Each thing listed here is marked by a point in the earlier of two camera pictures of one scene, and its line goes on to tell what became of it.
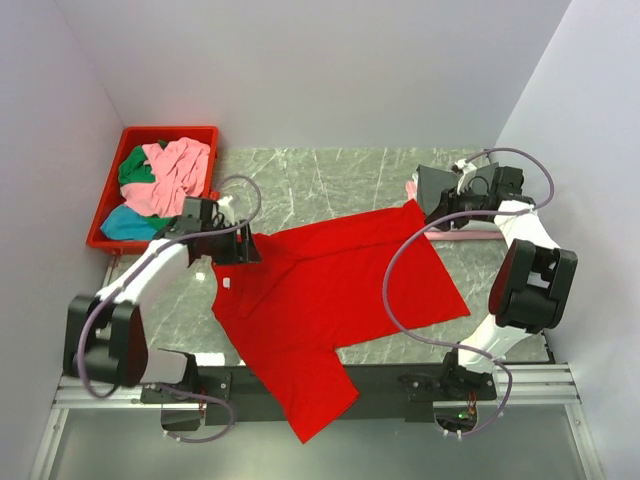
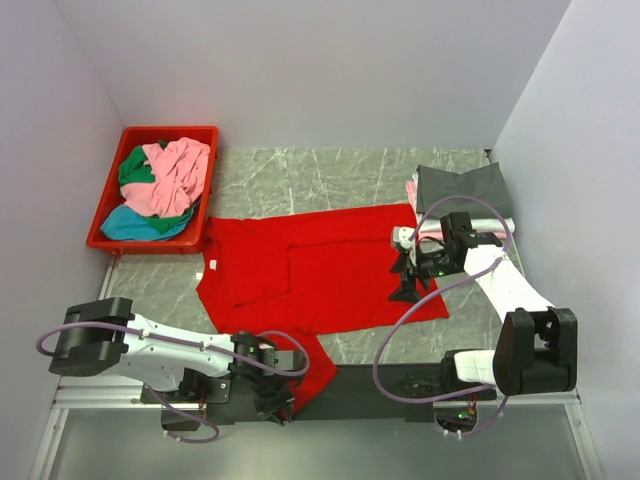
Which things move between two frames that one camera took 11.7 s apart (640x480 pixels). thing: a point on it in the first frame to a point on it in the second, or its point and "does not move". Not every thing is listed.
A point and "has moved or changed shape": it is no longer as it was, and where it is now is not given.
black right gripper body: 465,202 to 435,264
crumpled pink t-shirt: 179,169 does not move
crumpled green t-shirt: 134,170 does not move
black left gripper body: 225,248 to 270,390
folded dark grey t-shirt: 432,183 does not move
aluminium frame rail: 550,384 does not move
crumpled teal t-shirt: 123,222 does not move
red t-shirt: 292,296 has moved or changed shape
